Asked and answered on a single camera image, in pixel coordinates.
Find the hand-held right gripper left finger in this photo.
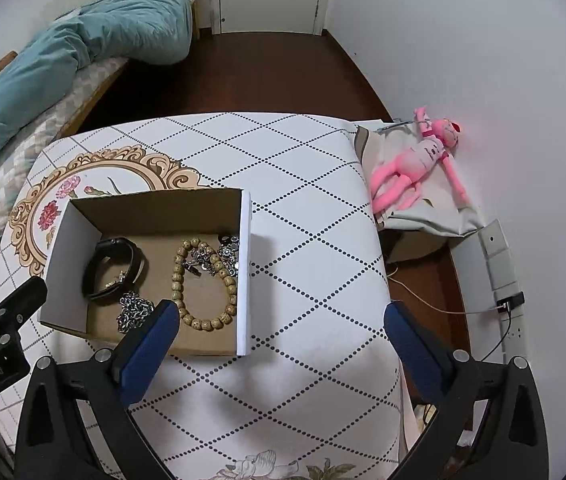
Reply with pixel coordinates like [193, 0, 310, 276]
[13, 299, 181, 480]

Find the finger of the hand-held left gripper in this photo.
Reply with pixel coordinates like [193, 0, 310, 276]
[0, 276, 48, 335]

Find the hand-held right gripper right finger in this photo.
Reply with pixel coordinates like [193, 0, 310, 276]
[383, 300, 550, 480]

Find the silver chain bracelet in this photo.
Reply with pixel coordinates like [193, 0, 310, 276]
[115, 291, 157, 335]

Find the wooden bead bracelet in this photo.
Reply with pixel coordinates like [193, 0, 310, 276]
[170, 239, 238, 333]

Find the thin silver charm bracelet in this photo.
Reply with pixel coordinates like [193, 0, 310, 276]
[183, 234, 241, 279]

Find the black smart watch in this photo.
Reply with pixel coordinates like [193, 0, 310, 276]
[81, 236, 147, 303]

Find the cardboard box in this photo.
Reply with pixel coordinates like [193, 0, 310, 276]
[38, 187, 253, 357]

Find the white floral checked tablecloth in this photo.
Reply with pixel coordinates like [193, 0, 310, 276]
[0, 112, 417, 480]

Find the black charger plug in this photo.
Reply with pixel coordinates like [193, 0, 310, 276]
[494, 291, 526, 314]

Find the grey power strip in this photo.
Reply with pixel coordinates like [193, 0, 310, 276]
[478, 219, 523, 296]

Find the white cloth bag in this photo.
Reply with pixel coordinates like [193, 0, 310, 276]
[353, 120, 484, 237]

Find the pink plush toy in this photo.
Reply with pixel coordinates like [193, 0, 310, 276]
[369, 106, 472, 214]

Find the teal duvet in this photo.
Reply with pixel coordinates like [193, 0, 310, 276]
[0, 0, 204, 207]

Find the cream thin cable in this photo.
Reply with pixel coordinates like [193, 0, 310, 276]
[388, 265, 502, 316]

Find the black charger cable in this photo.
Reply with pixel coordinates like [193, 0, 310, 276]
[478, 310, 514, 362]

